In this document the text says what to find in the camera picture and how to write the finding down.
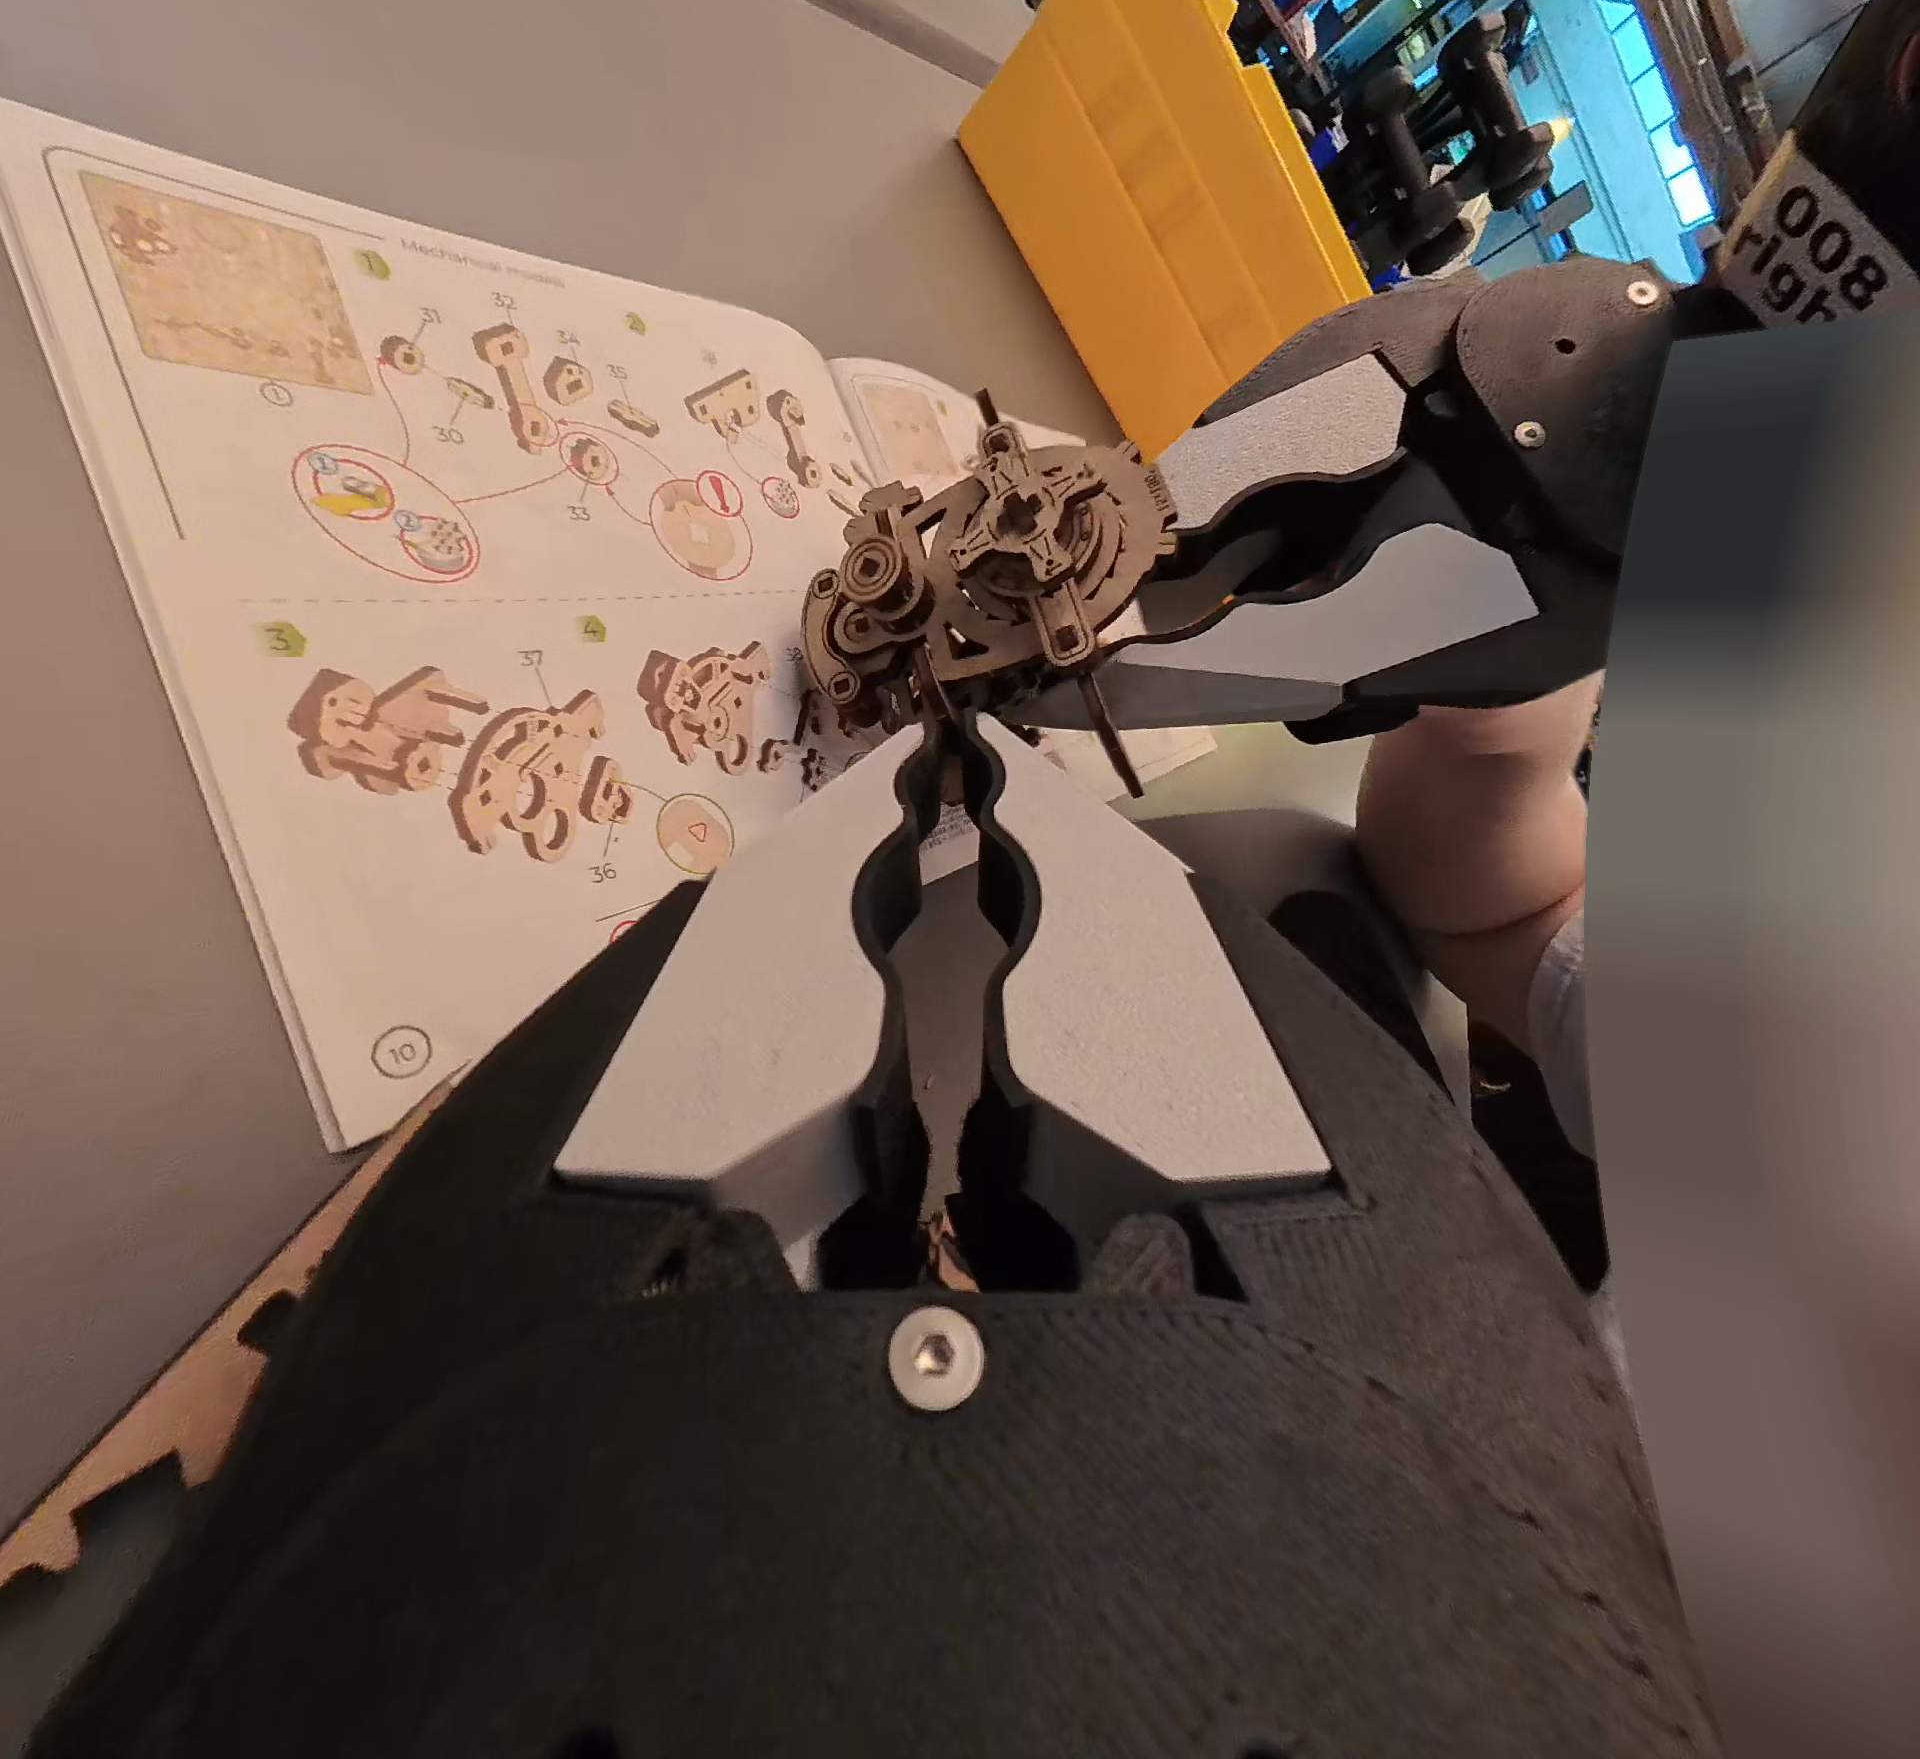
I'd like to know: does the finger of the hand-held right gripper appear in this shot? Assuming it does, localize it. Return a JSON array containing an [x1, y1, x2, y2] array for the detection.
[[1027, 517, 1544, 737], [1148, 353, 1419, 562]]

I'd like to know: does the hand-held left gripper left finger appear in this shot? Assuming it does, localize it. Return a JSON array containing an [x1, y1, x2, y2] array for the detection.
[[553, 724, 931, 1285]]

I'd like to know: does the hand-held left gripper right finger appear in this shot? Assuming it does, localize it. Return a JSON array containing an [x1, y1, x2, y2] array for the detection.
[[974, 724, 1332, 1209]]

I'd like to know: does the wooden mechanical model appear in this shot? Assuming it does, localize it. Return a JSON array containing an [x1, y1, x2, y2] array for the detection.
[[799, 386, 1188, 1290]]

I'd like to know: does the person's right forearm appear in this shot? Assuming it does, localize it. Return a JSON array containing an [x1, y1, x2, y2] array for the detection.
[[1353, 681, 1594, 1041]]

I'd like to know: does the laser-cut wooden parts sheet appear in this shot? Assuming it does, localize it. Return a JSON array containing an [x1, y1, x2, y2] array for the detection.
[[0, 1062, 468, 1595]]

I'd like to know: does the rack of black dumbbells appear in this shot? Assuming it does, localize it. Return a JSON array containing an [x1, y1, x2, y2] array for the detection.
[[1338, 9, 1573, 287]]

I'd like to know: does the yellow plastic bin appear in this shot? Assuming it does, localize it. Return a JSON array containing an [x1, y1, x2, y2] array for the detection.
[[955, 0, 1373, 464]]

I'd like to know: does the illustrated instruction booklet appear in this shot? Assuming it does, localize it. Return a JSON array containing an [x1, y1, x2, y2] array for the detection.
[[0, 97, 1219, 1154]]

